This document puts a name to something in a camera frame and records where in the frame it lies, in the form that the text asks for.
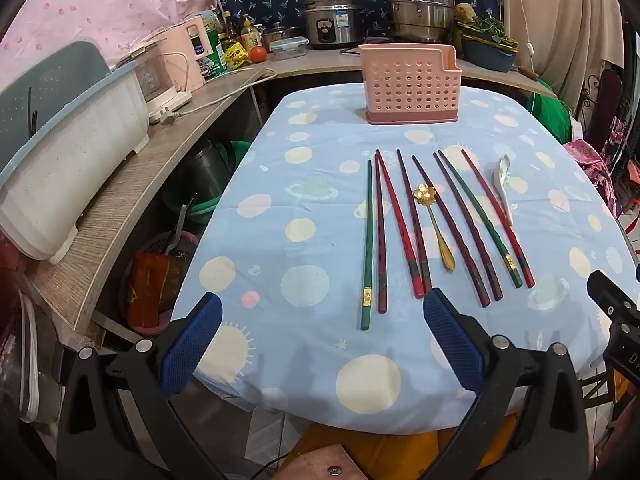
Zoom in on green bag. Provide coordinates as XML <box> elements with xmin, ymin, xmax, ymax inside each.
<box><xmin>530</xmin><ymin>85</ymin><xmax>573</xmax><ymax>143</ymax></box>

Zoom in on silver spoon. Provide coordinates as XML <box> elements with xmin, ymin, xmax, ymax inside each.
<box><xmin>492</xmin><ymin>154</ymin><xmax>516</xmax><ymax>226</ymax></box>

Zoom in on dark red chopstick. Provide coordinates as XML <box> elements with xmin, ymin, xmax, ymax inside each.
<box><xmin>374</xmin><ymin>149</ymin><xmax>389</xmax><ymax>315</ymax></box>

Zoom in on beige curtain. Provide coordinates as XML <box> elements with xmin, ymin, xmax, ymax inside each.
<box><xmin>495</xmin><ymin>0</ymin><xmax>626</xmax><ymax>111</ymax></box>

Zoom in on blue bowl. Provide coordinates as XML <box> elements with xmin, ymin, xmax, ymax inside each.
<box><xmin>460</xmin><ymin>35</ymin><xmax>518</xmax><ymax>73</ymax></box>

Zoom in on small steel pot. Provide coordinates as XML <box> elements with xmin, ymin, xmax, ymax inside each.
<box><xmin>262</xmin><ymin>22</ymin><xmax>297</xmax><ymax>52</ymax></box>

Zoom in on steel pot in basin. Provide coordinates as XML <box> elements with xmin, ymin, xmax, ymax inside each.
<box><xmin>187</xmin><ymin>140</ymin><xmax>233</xmax><ymax>201</ymax></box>

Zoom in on orange packet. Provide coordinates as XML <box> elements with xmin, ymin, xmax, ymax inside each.
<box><xmin>127</xmin><ymin>252</ymin><xmax>173</xmax><ymax>328</ymax></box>

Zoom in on green chopstick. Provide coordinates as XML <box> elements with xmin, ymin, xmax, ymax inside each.
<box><xmin>360</xmin><ymin>159</ymin><xmax>375</xmax><ymax>332</ymax></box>
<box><xmin>438</xmin><ymin>149</ymin><xmax>524</xmax><ymax>289</ymax></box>

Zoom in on white power cord with plug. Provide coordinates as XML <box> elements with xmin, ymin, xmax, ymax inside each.
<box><xmin>150</xmin><ymin>67</ymin><xmax>278</xmax><ymax>126</ymax></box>

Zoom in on gold flower spoon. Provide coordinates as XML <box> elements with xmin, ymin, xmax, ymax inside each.
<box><xmin>412</xmin><ymin>183</ymin><xmax>457</xmax><ymax>275</ymax></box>

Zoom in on pink perforated utensil holder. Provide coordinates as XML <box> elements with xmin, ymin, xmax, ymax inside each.
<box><xmin>357</xmin><ymin>43</ymin><xmax>459</xmax><ymax>126</ymax></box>

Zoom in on steel rice cooker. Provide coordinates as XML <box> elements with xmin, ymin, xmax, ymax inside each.
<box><xmin>304</xmin><ymin>0</ymin><xmax>362</xmax><ymax>51</ymax></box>

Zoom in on wooden corner counter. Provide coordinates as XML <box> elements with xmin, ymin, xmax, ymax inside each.
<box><xmin>20</xmin><ymin>52</ymin><xmax>556</xmax><ymax>346</ymax></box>

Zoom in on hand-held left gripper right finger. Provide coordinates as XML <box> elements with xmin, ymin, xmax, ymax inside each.
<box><xmin>422</xmin><ymin>287</ymin><xmax>591</xmax><ymax>480</ymax></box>

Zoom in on pink dotted curtain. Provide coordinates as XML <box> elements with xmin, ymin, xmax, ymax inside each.
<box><xmin>0</xmin><ymin>0</ymin><xmax>221</xmax><ymax>86</ymax></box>

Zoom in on steel steamer pot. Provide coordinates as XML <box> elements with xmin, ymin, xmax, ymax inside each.
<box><xmin>384</xmin><ymin>0</ymin><xmax>457</xmax><ymax>44</ymax></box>

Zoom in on dark maroon chopstick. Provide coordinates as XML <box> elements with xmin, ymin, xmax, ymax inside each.
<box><xmin>433</xmin><ymin>152</ymin><xmax>504</xmax><ymax>302</ymax></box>
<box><xmin>411</xmin><ymin>155</ymin><xmax>492</xmax><ymax>308</ymax></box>
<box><xmin>396</xmin><ymin>148</ymin><xmax>432</xmax><ymax>295</ymax></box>

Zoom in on yellow stool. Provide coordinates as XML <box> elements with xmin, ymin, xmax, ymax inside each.
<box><xmin>295</xmin><ymin>412</ymin><xmax>521</xmax><ymax>480</ymax></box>

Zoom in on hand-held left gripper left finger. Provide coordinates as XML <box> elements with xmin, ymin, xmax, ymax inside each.
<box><xmin>56</xmin><ymin>292</ymin><xmax>223</xmax><ymax>480</ymax></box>

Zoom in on white blue dish rack box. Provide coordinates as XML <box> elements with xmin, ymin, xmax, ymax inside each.
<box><xmin>0</xmin><ymin>40</ymin><xmax>151</xmax><ymax>266</ymax></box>

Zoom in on clear food container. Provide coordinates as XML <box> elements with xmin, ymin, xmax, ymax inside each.
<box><xmin>269</xmin><ymin>36</ymin><xmax>308</xmax><ymax>61</ymax></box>

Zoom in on pink electric kettle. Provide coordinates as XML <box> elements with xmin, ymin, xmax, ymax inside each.
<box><xmin>160</xmin><ymin>14</ymin><xmax>208</xmax><ymax>93</ymax></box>

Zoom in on yellow oil bottle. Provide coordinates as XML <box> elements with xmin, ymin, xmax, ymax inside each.
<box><xmin>241</xmin><ymin>14</ymin><xmax>262</xmax><ymax>51</ymax></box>

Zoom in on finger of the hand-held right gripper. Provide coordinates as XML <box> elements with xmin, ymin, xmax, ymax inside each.
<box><xmin>586</xmin><ymin>270</ymin><xmax>640</xmax><ymax>331</ymax></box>

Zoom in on white glass electric kettle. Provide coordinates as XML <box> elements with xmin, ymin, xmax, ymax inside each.
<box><xmin>112</xmin><ymin>37</ymin><xmax>193</xmax><ymax>123</ymax></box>

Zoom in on pink floral cloth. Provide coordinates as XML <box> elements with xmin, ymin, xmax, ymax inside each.
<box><xmin>562</xmin><ymin>140</ymin><xmax>618</xmax><ymax>218</ymax></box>

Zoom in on green plastic basin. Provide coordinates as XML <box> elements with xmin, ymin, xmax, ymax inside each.
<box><xmin>162</xmin><ymin>140</ymin><xmax>251</xmax><ymax>226</ymax></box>

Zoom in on green leafy vegetables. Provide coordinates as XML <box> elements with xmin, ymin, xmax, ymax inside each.
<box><xmin>462</xmin><ymin>14</ymin><xmax>518</xmax><ymax>46</ymax></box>

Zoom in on green canister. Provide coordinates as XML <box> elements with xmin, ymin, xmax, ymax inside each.
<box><xmin>197</xmin><ymin>27</ymin><xmax>227</xmax><ymax>81</ymax></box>

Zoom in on yellow snack packet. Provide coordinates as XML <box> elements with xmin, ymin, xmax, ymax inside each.
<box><xmin>224</xmin><ymin>42</ymin><xmax>251</xmax><ymax>71</ymax></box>

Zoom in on dark chair back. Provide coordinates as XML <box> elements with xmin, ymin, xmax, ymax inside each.
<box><xmin>582</xmin><ymin>67</ymin><xmax>626</xmax><ymax>153</ymax></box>

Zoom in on white cord with switch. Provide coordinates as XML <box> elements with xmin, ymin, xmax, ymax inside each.
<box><xmin>510</xmin><ymin>0</ymin><xmax>538</xmax><ymax>61</ymax></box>

